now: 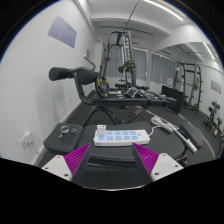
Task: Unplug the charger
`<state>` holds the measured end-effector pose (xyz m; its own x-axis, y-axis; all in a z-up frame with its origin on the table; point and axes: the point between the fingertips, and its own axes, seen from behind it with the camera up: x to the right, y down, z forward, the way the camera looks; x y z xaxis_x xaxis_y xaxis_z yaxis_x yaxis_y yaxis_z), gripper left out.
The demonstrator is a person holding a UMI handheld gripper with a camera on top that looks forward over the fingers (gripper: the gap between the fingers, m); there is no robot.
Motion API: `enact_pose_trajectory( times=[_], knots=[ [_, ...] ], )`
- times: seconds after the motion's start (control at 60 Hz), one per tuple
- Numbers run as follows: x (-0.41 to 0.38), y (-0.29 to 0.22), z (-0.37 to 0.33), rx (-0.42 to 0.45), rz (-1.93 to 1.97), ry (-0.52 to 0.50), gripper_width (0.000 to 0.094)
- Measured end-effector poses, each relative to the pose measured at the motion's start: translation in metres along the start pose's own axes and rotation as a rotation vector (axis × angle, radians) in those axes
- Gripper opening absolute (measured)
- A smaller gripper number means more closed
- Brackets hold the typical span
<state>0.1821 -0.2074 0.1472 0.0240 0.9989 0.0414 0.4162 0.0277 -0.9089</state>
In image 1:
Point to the metal spring collar clip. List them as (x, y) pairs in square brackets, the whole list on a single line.
[(66, 129)]

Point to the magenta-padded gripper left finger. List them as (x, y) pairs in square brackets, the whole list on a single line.
[(77, 159)]

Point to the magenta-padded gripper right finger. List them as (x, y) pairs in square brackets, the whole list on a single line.
[(146, 159)]

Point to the grey window curtain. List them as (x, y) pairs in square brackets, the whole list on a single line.
[(163, 68), (141, 63)]

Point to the grey dumbbell group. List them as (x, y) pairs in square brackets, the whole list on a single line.
[(150, 95)]

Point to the black dumbbell rack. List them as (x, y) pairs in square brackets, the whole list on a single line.
[(213, 118)]

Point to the small purple wall poster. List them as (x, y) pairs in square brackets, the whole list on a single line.
[(216, 87)]

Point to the ceiling light strip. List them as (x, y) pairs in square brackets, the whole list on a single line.
[(209, 50), (163, 9)]

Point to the black roller pad weight bench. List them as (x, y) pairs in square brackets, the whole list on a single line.
[(116, 100)]

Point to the black squat rack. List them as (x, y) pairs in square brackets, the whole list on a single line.
[(196, 86)]

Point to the black rectangular box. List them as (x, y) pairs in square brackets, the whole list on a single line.
[(173, 98)]

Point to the white charger block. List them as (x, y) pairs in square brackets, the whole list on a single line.
[(101, 130)]

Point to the white wall socket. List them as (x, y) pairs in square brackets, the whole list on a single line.
[(26, 139)]

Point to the white power strip blue sockets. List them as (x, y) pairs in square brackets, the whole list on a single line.
[(128, 139)]

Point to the black bench seat pad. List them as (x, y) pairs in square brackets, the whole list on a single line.
[(56, 141)]

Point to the small black yellow weight plate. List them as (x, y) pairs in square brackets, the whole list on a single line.
[(126, 66)]

